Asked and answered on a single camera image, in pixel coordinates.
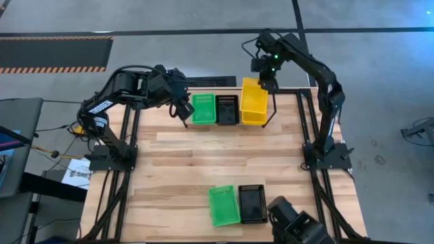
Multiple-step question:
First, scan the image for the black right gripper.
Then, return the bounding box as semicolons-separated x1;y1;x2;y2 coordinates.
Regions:
259;69;282;95

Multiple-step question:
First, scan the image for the green slotted plastic basket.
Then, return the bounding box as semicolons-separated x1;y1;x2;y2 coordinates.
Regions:
191;93;217;125
207;184;241;228

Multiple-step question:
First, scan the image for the yellow plastic basket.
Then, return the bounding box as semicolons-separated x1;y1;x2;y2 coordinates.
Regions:
239;77;269;115
241;110;268;127

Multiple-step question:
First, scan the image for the black slotted plastic basket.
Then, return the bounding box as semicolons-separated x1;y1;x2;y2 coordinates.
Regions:
215;94;240;125
237;184;269;225

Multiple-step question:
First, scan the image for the black floor tape line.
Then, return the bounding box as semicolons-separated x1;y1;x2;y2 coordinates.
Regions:
292;0;317;87

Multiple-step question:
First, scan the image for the white printed paper sheet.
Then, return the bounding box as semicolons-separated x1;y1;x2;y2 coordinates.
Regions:
61;157;92;190

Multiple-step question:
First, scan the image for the large black blocky device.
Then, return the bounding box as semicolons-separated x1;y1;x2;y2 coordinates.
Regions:
267;195;337;244

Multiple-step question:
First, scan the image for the black hazard-striped floor mat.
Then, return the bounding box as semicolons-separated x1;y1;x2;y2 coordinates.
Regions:
0;36;115;75

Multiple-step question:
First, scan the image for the grey metal floor stand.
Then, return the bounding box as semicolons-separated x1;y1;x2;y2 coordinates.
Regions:
400;117;434;147

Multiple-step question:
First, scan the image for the grey side table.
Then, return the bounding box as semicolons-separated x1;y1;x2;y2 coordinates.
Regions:
0;97;44;199

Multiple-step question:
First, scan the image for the blue flat item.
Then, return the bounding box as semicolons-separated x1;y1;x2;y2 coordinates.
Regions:
0;130;33;152

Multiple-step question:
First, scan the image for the black metal shelf frame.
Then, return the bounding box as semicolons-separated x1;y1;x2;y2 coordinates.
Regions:
182;88;278;129

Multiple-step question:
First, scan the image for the black aluminium table frame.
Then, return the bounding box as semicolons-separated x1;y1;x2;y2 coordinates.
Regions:
81;87;370;244

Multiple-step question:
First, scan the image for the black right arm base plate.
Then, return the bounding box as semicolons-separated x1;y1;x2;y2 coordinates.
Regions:
302;142;353;170

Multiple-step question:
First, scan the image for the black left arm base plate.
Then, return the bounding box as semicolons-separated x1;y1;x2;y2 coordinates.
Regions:
88;144;138;171

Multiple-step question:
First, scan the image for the yellow power cable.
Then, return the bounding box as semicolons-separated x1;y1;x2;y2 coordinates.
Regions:
31;124;85;160

